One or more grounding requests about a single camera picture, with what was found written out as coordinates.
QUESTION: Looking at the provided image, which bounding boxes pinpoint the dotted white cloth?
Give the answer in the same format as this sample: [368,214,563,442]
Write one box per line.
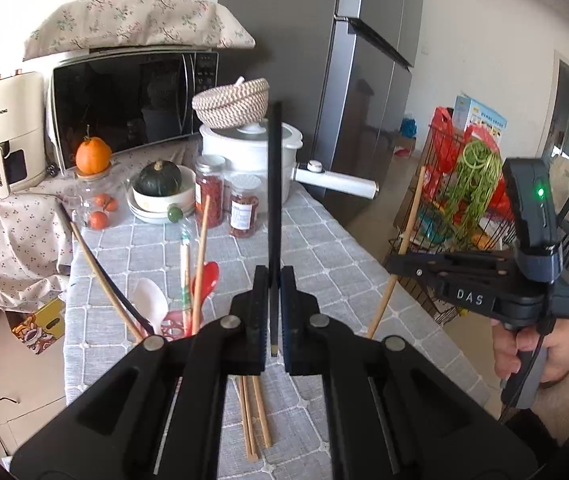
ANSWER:
[0,136,203,313]

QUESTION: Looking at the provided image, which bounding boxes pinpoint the green pumpkin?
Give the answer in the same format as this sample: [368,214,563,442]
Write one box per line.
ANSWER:
[134,159,182,197]

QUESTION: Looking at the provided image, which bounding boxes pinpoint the black wire rack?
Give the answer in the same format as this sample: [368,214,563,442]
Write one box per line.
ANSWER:
[387,123,521,326]

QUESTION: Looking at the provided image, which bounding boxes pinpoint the goji berry jar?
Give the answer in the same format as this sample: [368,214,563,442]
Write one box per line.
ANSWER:
[194,155,226,229]

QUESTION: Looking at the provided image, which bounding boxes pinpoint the large orange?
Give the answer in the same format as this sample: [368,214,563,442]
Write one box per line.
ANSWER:
[75,127,112,176]

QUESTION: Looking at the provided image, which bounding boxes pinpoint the black microwave oven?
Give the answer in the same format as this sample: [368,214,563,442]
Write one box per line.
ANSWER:
[49,47,218,171]

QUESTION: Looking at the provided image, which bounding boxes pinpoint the dried fruit jar labelled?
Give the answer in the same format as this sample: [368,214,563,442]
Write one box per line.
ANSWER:
[229,174,262,238]

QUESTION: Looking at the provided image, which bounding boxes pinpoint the cream air fryer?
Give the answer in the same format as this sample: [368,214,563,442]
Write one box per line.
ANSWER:
[0,72,47,198]

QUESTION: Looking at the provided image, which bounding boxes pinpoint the grey checked tablecloth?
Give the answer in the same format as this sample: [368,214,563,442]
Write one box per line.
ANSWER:
[63,190,489,479]

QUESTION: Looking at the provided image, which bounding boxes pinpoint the paper-wrapped chopsticks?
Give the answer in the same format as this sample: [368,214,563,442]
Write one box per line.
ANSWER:
[179,220,192,337]

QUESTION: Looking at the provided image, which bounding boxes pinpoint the pink plastic basket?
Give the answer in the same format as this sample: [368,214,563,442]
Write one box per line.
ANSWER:
[161,309,196,341]

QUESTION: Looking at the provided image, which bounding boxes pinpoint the white electric pot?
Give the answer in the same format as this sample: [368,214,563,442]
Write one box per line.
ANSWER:
[200,119,379,214]

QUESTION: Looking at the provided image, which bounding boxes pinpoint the green vegetables bundle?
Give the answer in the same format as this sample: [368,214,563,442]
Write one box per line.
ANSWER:
[444,138,502,249]

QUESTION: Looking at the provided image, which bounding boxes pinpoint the yellow cardboard box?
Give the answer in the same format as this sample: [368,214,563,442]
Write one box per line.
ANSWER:
[7,298,65,354]

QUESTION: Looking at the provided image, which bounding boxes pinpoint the glass jar with tangerines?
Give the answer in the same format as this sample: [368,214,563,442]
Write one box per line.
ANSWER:
[68,165,128,231]

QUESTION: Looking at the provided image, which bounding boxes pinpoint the white plastic spoon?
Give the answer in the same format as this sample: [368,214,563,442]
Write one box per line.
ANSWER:
[130,278,168,335]

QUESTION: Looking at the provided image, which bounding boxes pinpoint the white bowl green knob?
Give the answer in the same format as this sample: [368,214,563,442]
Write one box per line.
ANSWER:
[126,166,196,224]

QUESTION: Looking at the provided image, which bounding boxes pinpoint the red plastic spoon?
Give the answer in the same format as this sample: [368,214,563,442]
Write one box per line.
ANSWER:
[190,261,219,311]

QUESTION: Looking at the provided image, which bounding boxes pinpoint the right hand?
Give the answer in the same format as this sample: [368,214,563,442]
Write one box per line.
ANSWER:
[491,320,569,451]

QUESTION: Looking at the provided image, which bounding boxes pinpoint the floral cloth cover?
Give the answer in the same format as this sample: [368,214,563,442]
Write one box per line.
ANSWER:
[24,0,255,61]

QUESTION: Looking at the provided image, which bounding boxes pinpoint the woven rope basket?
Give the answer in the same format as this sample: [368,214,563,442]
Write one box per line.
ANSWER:
[192,77,269,129]

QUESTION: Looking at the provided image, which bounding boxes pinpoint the black chopstick gold band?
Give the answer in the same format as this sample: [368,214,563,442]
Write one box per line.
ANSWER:
[58,203,155,339]

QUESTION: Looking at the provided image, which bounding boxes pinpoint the grey refrigerator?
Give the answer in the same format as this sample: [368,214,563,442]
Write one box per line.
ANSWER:
[216,0,427,229]

